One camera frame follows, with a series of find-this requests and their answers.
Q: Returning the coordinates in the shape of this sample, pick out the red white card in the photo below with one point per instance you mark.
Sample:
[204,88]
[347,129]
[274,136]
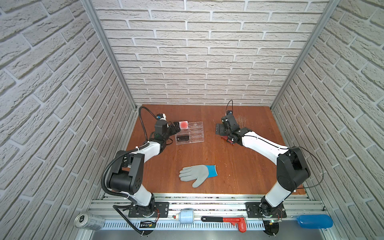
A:
[184,125]

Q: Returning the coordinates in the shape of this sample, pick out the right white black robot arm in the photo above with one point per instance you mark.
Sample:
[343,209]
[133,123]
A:
[292,167]

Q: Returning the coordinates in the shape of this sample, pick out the silver drink can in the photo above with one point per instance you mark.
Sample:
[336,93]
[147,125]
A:
[89,221]

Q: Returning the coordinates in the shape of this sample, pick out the clear acrylic card organizer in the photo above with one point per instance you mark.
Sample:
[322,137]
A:
[195,131]

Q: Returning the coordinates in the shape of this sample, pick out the black round foot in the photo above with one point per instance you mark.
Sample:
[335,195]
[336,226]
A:
[271,228]

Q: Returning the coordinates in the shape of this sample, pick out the grey blue work glove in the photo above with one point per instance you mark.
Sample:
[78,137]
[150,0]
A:
[198,174]

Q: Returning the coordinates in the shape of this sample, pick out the black card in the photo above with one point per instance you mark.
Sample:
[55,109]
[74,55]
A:
[183,138]

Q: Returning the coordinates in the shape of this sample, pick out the red leather card holder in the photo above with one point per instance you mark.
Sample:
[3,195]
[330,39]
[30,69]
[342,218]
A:
[228,140]

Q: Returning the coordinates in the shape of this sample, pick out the blue plastic bottle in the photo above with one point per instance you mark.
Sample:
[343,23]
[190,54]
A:
[315,221]

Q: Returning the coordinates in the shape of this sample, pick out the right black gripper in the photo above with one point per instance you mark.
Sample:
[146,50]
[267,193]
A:
[222,131]

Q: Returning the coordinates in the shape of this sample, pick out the aluminium rail frame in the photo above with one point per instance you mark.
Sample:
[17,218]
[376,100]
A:
[212,205]

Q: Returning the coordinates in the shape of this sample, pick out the red black pipe wrench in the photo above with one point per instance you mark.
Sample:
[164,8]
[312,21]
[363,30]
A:
[239,222]

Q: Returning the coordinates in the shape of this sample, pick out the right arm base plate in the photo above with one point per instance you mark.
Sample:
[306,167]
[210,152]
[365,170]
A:
[263,210]

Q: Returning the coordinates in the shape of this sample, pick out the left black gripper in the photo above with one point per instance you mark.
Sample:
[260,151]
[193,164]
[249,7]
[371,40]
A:
[175,130]

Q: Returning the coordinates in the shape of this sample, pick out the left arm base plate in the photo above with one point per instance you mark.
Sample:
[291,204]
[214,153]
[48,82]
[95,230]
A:
[160,209]

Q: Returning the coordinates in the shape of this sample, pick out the white plastic bottle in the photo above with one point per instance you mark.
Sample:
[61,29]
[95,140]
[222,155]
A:
[185,216]

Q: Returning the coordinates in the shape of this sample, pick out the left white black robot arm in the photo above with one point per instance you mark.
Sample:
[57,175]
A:
[123,176]

